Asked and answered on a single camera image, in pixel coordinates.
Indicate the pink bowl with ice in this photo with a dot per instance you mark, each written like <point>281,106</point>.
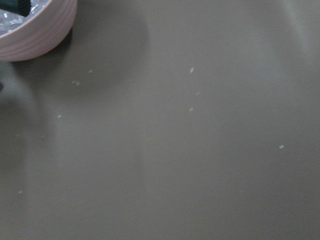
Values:
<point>40,34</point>

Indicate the metal ice scoop handle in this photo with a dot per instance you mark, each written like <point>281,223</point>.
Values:
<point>19,7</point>

